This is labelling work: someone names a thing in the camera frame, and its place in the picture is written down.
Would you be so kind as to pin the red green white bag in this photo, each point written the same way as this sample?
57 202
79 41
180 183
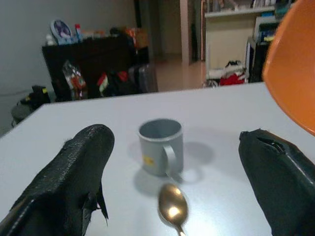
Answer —
103 82

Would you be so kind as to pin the orange plastic bowl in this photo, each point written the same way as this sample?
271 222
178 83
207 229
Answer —
292 66

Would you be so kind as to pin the black bag with yellow tag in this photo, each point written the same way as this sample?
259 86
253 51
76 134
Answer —
35 94

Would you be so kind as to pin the dark grey suitcase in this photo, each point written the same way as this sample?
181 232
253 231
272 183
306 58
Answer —
142 77

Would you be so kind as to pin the blue bottle with red cap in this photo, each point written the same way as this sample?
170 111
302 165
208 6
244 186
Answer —
78 32

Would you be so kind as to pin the clear plastic snack bag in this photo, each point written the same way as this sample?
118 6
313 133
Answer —
73 75

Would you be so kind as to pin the dark wooden cabinet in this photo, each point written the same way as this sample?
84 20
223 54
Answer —
91 64

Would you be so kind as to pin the cream bookshelf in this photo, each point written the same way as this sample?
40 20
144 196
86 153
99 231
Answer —
236 32

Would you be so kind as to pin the red and white clothes pile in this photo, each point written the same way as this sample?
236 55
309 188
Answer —
230 75

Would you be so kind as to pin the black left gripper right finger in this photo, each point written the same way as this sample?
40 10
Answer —
278 182

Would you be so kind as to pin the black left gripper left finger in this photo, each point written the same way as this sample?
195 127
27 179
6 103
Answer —
61 182

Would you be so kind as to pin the gold metal spoon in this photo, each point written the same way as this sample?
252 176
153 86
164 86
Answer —
173 202

